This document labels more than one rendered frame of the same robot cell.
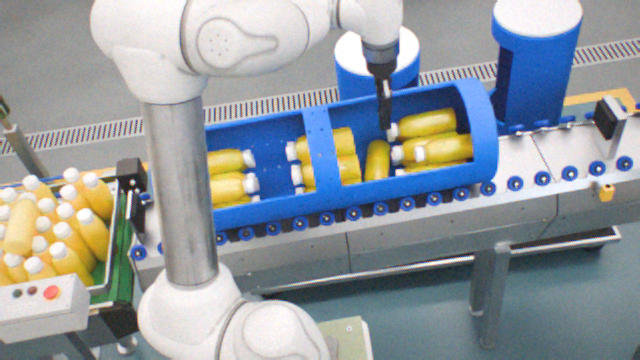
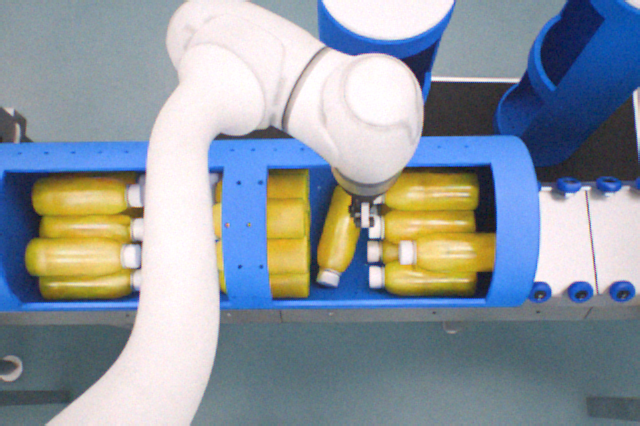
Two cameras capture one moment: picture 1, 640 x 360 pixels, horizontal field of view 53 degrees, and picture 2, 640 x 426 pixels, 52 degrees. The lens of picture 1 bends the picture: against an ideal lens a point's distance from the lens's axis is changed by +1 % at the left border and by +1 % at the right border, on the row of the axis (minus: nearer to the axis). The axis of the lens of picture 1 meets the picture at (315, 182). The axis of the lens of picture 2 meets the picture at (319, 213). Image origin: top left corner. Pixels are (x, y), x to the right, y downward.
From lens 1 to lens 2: 0.98 m
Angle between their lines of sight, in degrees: 28
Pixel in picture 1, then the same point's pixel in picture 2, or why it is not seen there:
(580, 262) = not seen: hidden behind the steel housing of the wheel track
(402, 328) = not seen: hidden behind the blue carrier
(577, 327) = (559, 325)
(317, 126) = (242, 217)
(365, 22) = (337, 160)
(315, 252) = (233, 318)
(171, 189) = not seen: outside the picture
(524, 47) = (625, 20)
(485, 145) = (510, 290)
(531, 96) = (607, 76)
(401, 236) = (358, 317)
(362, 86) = (351, 45)
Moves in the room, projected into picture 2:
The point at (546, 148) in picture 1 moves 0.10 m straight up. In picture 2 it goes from (602, 223) to (623, 209)
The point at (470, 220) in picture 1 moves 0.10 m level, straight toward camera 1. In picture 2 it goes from (460, 313) to (445, 363)
